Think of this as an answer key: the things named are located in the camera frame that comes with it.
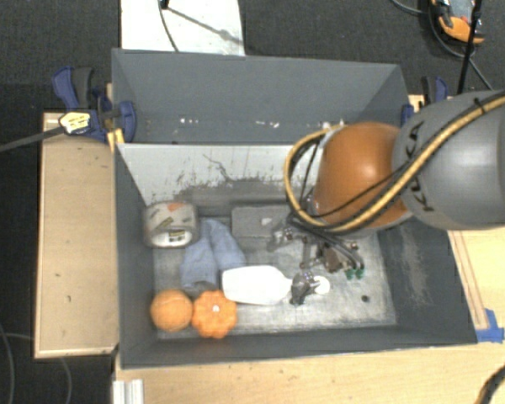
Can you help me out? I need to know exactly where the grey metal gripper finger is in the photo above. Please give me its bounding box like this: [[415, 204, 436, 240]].
[[300, 271, 322, 291], [290, 279, 312, 307]]

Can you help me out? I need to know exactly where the white plastic bottle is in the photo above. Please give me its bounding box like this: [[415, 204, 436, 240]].
[[221, 264, 332, 307]]

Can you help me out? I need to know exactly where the grey rectangular block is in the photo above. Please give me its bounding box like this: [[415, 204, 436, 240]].
[[230, 205, 289, 250]]

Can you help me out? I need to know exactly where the orange toy pumpkin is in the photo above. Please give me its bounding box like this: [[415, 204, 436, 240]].
[[190, 290, 239, 340]]

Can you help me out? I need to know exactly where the blue cloth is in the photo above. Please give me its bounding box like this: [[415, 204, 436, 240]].
[[179, 218, 248, 290]]

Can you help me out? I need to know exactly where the orange ball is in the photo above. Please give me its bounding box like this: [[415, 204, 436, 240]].
[[149, 289, 194, 333]]

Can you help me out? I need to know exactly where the silver tape roll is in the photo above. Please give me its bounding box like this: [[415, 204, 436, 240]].
[[141, 200, 200, 249]]

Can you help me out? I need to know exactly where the grey metal bin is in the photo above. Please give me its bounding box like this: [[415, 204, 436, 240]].
[[110, 47, 479, 369]]

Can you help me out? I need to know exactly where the pale wood board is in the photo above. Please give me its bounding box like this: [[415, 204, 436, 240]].
[[34, 111, 120, 359]]

